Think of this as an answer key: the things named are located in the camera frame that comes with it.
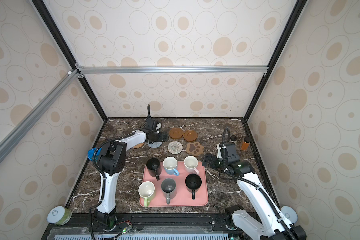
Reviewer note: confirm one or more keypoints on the orange bottle black cap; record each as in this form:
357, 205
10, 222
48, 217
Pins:
245, 143

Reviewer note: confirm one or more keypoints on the green jar white lid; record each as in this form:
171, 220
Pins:
59, 216

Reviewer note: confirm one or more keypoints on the black mug front right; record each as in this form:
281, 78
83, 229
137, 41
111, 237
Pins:
193, 183

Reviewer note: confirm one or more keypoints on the aluminium back crossbar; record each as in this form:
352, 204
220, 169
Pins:
173, 70

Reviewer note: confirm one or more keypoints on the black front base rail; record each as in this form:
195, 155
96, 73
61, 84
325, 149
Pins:
194, 226

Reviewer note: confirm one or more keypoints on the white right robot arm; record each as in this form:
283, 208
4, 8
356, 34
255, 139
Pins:
273, 224

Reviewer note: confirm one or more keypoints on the grey mug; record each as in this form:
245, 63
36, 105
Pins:
168, 187

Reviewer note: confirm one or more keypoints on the pink tray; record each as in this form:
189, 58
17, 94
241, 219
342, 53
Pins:
183, 196

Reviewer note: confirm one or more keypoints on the light blue mug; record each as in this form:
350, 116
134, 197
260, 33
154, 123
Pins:
170, 164

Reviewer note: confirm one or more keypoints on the multicolour stitched white coaster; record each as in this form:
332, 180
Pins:
175, 147

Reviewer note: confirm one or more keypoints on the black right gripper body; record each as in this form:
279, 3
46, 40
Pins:
215, 162

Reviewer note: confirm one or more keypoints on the round brown wooden coaster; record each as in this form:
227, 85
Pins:
176, 133

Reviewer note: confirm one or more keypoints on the pink white mug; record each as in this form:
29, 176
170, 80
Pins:
191, 164

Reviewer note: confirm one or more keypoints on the woven rattan coaster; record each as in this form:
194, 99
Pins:
138, 146

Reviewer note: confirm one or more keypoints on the black mug back left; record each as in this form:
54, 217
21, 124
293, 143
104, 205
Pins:
154, 168

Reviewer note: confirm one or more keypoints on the brown paw shaped coaster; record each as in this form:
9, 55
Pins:
194, 148

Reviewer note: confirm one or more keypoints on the clear bottle black cap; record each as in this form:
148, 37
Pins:
234, 138

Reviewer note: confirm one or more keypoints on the aluminium left side bar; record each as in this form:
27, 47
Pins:
14, 137

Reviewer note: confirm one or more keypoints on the black right corner post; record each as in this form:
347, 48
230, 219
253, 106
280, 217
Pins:
291, 22

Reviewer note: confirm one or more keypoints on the blue lidded white cup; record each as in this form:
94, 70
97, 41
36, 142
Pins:
91, 153

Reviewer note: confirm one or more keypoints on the black mug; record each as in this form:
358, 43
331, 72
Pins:
193, 183
154, 168

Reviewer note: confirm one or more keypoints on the brown can white lid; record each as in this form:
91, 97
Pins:
290, 213

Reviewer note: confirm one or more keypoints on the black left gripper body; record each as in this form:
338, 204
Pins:
155, 137

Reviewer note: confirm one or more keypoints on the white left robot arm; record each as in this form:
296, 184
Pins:
109, 159

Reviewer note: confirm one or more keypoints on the light blue woven coaster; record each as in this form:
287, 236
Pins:
154, 145

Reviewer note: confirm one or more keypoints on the black corner frame post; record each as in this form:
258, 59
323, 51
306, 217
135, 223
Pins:
62, 44

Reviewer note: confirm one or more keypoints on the green white mug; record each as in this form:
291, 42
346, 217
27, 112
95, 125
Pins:
147, 192

